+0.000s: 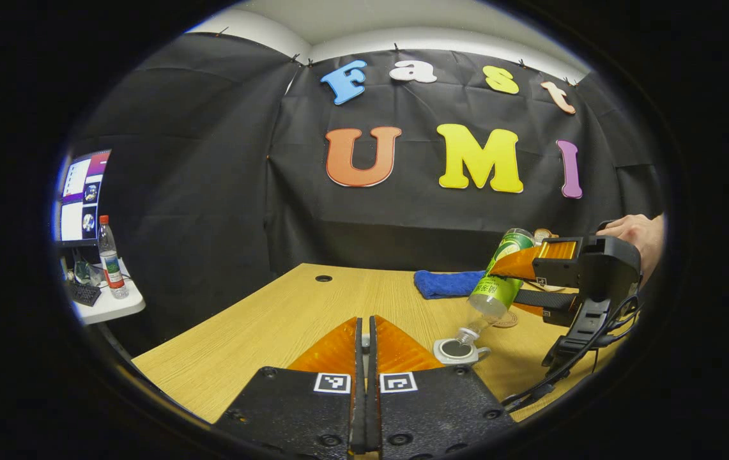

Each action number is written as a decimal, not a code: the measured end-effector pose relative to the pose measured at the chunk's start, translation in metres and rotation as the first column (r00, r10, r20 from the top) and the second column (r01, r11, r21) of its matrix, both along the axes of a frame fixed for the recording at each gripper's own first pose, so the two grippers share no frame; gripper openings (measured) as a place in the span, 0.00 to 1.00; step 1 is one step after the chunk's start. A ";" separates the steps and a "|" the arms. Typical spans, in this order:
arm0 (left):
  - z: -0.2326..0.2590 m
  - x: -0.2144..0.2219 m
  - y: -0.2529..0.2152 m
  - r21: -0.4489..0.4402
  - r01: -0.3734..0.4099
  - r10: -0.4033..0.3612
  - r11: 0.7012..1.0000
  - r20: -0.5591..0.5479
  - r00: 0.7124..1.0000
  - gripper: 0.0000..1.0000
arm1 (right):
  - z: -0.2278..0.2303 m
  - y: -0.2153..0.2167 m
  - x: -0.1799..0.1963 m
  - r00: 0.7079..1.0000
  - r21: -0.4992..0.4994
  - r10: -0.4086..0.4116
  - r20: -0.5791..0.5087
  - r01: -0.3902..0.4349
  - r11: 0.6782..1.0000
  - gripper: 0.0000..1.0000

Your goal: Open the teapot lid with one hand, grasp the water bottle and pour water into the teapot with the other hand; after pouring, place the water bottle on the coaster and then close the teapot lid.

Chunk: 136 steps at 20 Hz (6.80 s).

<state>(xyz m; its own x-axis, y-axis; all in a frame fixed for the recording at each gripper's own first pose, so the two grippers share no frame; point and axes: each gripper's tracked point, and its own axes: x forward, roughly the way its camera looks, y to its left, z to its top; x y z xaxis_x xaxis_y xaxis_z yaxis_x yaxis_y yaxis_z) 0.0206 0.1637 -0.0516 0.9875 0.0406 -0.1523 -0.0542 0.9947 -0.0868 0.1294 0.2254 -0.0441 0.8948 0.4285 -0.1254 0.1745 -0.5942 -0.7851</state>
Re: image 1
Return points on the computer monitor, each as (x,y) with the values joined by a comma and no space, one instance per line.
(83,198)

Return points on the white side table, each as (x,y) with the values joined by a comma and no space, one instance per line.
(115,306)

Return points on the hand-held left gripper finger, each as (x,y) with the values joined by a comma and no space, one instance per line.
(372,409)
(358,409)

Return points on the red cap plastic bottle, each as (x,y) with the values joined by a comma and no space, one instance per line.
(112,262)

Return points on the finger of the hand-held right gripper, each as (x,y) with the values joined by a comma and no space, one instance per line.
(543,299)
(517,265)

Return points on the black keyboard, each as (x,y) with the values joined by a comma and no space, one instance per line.
(85,294)

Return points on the round cork coaster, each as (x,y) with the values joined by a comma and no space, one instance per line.
(508,321)

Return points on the clear green label water bottle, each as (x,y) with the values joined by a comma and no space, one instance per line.
(498,287)

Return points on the toast bread slice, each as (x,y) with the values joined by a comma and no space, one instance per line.
(544,234)

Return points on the blue towel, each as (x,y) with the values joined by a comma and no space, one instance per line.
(444,284)

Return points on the black backdrop cloth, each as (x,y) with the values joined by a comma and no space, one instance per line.
(211,191)

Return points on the white teacup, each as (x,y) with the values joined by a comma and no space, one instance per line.
(460,352)

